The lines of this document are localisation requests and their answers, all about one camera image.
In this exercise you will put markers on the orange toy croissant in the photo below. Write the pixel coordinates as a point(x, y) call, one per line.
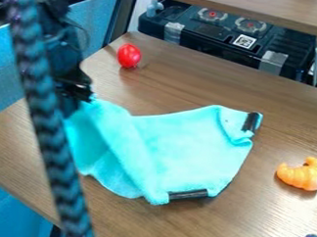
point(303, 176)

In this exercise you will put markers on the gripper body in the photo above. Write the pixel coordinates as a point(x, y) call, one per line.
point(74, 84)

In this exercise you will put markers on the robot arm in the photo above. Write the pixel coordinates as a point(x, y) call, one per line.
point(59, 29)

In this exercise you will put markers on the red toy tomato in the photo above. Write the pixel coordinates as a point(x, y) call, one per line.
point(129, 55)

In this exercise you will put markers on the turquoise cloth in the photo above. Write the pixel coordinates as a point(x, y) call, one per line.
point(173, 147)

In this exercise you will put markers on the black toy stove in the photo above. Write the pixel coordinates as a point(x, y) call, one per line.
point(225, 34)

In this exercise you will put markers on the grey tap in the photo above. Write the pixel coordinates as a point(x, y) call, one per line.
point(154, 6)

